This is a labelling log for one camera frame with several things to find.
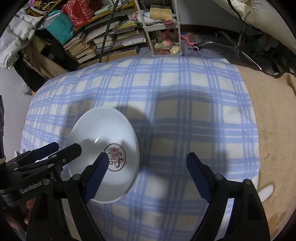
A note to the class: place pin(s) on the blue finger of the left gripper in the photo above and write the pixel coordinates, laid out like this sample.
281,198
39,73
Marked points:
38,154
59,158

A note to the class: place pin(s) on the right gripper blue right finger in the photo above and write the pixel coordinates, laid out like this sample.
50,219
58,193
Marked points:
247,220

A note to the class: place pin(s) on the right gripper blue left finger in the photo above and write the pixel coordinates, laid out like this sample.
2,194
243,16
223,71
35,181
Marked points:
48,220

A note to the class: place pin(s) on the patterned bowl with red seal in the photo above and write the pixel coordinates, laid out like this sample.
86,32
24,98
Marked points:
105,129

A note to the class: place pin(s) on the cherry plate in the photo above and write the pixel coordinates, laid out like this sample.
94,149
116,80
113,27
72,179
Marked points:
70,220

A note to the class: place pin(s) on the person's left hand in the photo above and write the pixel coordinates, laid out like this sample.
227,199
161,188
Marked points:
19,215

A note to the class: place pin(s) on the beige coat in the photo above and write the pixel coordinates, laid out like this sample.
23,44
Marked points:
41,64

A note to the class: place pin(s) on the stack of books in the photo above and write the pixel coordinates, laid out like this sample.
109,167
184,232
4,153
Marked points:
80,48

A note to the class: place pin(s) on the blue plaid tablecloth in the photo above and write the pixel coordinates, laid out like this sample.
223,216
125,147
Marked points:
176,106

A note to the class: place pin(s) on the wooden bookshelf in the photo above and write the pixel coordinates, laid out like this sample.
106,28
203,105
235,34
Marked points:
113,29

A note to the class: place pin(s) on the white puffer jacket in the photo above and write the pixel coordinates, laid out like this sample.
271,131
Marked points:
17,36

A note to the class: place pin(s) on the beige flower blanket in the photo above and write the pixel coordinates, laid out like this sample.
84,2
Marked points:
273,101

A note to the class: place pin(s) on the teal shopping bag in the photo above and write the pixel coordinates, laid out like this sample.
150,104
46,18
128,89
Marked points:
60,26

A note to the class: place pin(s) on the red patterned bag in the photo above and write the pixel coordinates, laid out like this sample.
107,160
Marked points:
79,12

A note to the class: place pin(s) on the white metal trolley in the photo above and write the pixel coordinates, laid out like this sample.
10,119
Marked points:
161,23

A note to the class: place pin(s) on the cream office chair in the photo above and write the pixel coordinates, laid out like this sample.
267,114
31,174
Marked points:
260,15

